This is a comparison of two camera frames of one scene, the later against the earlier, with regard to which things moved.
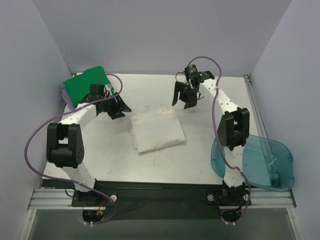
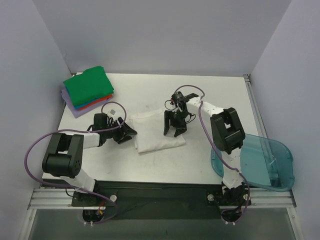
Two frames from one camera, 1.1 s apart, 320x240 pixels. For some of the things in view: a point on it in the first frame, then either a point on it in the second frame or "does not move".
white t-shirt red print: x=157 y=129 does not move
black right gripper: x=186 y=92 -> x=175 y=120
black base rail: x=135 y=199 does not move
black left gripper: x=114 y=107 -> x=120 y=131
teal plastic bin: x=267 y=162 does not move
